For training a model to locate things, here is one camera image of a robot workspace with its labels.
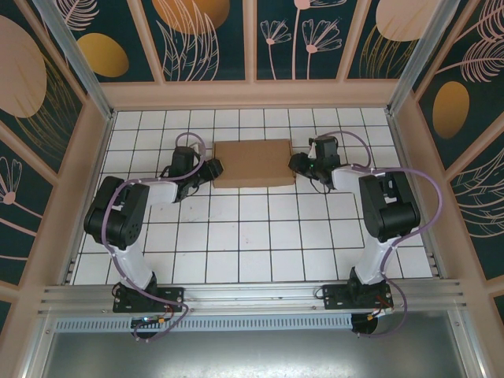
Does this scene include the brown cardboard paper box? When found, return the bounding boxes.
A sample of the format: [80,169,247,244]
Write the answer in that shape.
[211,139,296,189]

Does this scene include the grey metal sheet panel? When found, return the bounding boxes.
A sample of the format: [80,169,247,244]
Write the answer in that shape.
[21,309,487,378]

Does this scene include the thin black left gripper cable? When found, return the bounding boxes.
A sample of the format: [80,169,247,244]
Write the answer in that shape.
[172,184,200,205]

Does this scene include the aluminium table side rail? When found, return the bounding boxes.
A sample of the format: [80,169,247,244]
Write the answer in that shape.
[61,111,117,285]
[384,111,449,283]

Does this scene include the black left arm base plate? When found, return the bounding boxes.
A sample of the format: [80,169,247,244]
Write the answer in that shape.
[113,286,186,314]

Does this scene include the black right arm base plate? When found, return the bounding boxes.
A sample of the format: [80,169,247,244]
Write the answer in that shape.
[321,283,395,312]

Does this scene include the aluminium mounting rail beam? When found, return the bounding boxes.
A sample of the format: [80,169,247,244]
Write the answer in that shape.
[37,278,470,316]

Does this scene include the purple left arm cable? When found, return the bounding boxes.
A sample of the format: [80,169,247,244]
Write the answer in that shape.
[101,132,206,344]

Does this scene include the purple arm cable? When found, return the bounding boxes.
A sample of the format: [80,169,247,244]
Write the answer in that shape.
[314,131,447,339]
[101,132,206,344]

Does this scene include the red and yellow power wires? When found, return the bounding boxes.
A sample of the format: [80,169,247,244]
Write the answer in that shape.
[368,294,395,320]
[132,302,176,328]

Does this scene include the grey slotted cable duct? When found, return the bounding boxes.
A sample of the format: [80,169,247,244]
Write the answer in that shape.
[54,313,354,332]

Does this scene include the aluminium frame post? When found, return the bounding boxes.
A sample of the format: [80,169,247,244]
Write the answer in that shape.
[384,0,461,116]
[31,0,118,121]

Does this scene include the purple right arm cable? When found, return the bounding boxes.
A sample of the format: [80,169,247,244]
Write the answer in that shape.
[314,131,447,339]

